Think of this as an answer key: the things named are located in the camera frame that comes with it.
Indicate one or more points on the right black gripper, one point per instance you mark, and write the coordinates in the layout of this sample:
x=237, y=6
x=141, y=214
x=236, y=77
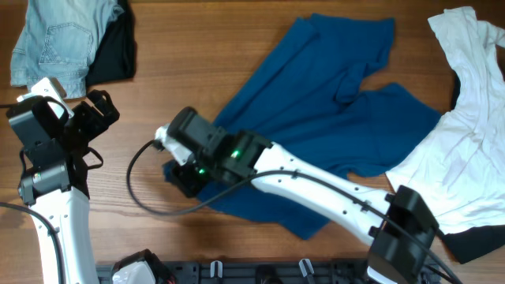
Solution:
x=181, y=181

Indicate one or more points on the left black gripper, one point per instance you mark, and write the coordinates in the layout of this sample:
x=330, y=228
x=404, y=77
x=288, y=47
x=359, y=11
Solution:
x=87, y=112

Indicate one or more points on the dark blue polo shirt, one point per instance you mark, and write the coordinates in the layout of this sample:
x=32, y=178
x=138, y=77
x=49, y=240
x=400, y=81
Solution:
x=307, y=96

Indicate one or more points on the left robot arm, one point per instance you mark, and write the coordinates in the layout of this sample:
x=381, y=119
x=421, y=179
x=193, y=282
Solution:
x=54, y=189

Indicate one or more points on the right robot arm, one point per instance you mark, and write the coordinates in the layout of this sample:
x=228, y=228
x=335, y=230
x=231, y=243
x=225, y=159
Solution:
x=398, y=228

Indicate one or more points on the black folded garment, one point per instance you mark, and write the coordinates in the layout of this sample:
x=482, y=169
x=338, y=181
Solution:
x=115, y=58

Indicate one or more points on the light blue denim jeans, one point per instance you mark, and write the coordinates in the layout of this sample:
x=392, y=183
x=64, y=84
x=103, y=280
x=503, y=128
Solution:
x=60, y=39

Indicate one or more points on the white t-shirt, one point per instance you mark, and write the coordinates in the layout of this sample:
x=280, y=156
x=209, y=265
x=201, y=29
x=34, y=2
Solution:
x=458, y=168

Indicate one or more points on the black garment under pile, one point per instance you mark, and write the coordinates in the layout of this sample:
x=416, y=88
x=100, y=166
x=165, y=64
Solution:
x=473, y=243

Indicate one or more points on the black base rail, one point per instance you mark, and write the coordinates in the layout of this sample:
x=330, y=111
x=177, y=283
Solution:
x=340, y=271

